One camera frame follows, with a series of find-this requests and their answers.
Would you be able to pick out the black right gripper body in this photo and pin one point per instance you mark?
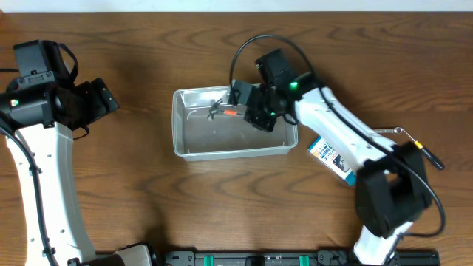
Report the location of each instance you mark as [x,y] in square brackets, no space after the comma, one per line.
[265,117]

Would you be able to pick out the white blue product box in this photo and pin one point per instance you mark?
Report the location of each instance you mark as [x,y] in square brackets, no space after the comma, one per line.
[330,158]

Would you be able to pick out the small black claw hammer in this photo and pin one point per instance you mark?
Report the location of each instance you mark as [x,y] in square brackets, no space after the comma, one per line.
[216,110]

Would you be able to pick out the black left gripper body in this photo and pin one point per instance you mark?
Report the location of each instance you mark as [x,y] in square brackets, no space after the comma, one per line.
[102,97]

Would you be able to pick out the yellow black screwdriver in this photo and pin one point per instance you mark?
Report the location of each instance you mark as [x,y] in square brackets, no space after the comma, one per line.
[433,159]

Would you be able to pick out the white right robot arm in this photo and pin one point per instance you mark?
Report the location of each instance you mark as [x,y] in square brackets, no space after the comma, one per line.
[391,189]

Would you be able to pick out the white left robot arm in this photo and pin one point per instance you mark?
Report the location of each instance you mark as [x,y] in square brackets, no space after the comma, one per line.
[43,158]

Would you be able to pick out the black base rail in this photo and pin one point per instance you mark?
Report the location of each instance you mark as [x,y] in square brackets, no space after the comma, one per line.
[258,258]

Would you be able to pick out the clear plastic container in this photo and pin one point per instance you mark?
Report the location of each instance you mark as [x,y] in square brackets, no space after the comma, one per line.
[195,137]

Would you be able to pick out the silver ring wrench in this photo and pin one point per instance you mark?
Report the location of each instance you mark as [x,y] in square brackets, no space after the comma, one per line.
[394,130]

